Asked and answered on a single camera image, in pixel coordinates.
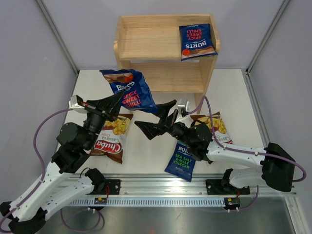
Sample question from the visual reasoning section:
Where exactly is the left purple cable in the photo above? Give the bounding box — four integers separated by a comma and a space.
0, 108, 74, 230

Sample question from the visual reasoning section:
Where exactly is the wooden two-tier shelf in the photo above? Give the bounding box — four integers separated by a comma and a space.
114, 14, 220, 105

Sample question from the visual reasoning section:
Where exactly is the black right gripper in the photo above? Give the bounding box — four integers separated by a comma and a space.
136, 100, 194, 147

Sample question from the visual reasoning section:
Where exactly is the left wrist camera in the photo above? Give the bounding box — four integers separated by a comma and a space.
69, 95, 86, 114

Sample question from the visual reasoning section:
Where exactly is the left Chuba cassava chips bag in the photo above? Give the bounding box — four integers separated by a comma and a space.
90, 114, 133, 164

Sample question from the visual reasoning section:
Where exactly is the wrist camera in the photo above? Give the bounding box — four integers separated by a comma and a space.
175, 98, 190, 123
69, 95, 86, 114

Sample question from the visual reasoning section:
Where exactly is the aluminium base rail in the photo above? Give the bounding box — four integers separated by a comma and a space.
52, 174, 297, 197

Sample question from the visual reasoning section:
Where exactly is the purple cable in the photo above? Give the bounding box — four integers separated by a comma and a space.
186, 95, 308, 183
0, 108, 74, 230

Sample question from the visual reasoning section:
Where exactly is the chuba cassava chips bag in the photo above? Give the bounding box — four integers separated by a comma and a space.
90, 114, 133, 164
191, 112, 233, 144

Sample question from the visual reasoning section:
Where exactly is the right Chuba cassava chips bag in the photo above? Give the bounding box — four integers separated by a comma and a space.
191, 112, 233, 144

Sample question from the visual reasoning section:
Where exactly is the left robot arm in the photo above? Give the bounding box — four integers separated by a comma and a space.
0, 93, 123, 234

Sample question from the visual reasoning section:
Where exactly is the small blue Burts chilli bag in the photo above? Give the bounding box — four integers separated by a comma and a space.
100, 69, 157, 113

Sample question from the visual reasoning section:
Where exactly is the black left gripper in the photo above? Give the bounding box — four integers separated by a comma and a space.
83, 91, 126, 150

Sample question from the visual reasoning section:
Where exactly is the white slotted cable duct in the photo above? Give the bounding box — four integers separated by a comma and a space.
69, 196, 239, 207

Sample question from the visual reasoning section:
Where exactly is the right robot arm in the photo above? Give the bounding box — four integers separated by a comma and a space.
135, 99, 296, 193

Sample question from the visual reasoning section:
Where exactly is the large blue Burts chilli bag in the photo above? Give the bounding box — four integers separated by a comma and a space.
179, 23, 218, 61

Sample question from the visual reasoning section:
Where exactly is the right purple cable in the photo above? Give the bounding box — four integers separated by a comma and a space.
186, 95, 308, 183

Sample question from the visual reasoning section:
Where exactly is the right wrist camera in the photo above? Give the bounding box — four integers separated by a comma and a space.
175, 98, 190, 123

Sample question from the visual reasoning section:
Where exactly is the Burts sea salt vinegar bag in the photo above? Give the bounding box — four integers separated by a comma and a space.
164, 141, 195, 182

